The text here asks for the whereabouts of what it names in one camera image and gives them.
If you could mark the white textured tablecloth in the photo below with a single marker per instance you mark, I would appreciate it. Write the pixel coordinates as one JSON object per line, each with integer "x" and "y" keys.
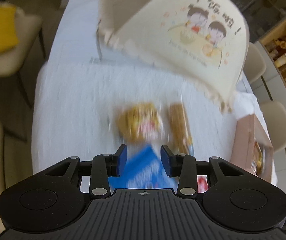
{"x": 77, "y": 110}

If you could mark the yellow cartoon snack packet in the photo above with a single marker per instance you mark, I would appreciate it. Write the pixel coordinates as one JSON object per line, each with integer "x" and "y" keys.
{"x": 258, "y": 157}

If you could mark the beige chair with cushion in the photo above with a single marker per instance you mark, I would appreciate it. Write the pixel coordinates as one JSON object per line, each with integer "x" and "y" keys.
{"x": 20, "y": 52}

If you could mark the red snack packet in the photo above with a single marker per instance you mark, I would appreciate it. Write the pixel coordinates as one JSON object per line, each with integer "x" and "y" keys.
{"x": 203, "y": 183}

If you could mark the dark tall cabinet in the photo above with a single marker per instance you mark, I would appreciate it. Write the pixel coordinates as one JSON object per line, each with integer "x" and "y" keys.
{"x": 265, "y": 5}

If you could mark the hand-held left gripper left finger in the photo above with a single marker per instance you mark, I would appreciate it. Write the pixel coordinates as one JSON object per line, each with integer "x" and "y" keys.
{"x": 122, "y": 160}

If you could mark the pink cardboard box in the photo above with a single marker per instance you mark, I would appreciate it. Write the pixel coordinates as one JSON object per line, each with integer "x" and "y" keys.
{"x": 243, "y": 140}

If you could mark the clear biscuit stick packet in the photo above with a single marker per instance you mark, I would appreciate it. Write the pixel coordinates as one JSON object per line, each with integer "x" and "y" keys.
{"x": 179, "y": 125}

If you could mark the cream cartoon canvas bag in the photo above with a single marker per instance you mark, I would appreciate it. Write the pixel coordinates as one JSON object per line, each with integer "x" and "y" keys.
{"x": 183, "y": 55}

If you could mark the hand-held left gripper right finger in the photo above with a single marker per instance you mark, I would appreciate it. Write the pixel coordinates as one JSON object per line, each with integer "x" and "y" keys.
{"x": 166, "y": 161}

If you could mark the light blue snack packet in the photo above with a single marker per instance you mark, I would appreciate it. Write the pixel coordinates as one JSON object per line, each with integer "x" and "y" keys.
{"x": 143, "y": 170}

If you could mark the round rice cracker packet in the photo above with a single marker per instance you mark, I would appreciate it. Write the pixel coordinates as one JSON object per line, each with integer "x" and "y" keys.
{"x": 135, "y": 122}

